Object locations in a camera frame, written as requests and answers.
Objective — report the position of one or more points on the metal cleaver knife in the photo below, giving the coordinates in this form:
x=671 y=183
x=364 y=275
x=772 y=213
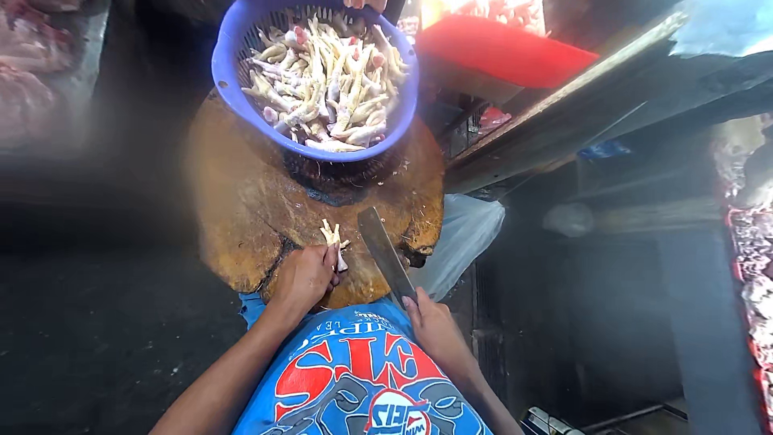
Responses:
x=385 y=249

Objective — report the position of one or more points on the red plastic bag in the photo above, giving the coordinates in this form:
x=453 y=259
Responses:
x=493 y=118

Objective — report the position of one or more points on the pile of chicken feet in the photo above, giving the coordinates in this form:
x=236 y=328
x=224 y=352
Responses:
x=338 y=84

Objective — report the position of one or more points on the single pale chicken foot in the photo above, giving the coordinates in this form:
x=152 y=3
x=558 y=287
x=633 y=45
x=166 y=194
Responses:
x=340 y=261

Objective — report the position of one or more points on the person's left fingers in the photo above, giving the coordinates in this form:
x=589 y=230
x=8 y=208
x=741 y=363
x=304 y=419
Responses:
x=331 y=263

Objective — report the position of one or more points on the person's left forearm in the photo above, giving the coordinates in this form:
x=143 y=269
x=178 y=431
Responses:
x=226 y=374

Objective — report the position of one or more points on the person's right thumb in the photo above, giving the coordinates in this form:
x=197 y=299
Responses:
x=412 y=310

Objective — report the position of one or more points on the purple plastic basket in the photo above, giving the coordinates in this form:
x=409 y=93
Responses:
x=226 y=75

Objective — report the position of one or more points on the pile of pink meat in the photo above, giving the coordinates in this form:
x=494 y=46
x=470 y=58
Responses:
x=507 y=13

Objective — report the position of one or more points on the blue plastic wrapper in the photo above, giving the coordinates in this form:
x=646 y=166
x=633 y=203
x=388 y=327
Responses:
x=604 y=149

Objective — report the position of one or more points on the person's right index finger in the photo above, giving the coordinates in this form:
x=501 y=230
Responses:
x=423 y=298

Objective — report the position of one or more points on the person's body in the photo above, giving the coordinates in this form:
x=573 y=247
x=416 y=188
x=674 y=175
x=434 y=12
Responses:
x=344 y=362

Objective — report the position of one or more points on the long wooden beam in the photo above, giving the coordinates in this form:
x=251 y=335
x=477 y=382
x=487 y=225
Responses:
x=561 y=102

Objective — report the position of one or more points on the person's left hand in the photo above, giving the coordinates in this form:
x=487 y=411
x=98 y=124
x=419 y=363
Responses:
x=301 y=278

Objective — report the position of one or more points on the pile of raw meat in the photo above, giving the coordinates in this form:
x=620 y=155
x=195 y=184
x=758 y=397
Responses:
x=27 y=84

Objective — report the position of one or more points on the light blue plastic sheet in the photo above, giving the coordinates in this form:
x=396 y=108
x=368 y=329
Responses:
x=721 y=27

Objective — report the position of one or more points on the metal table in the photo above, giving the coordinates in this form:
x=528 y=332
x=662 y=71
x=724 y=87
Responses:
x=87 y=60

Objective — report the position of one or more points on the translucent white plastic bag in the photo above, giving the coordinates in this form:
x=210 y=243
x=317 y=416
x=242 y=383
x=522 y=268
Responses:
x=465 y=235

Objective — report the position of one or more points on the round wooden chopping block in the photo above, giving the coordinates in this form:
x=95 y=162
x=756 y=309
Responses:
x=241 y=199

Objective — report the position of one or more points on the person's right forearm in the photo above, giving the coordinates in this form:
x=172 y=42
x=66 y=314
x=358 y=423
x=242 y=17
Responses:
x=480 y=386

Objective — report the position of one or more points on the red tray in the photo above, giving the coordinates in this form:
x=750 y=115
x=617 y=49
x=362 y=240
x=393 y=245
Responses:
x=504 y=48

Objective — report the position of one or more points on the person's right hand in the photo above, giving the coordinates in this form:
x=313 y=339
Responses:
x=436 y=323

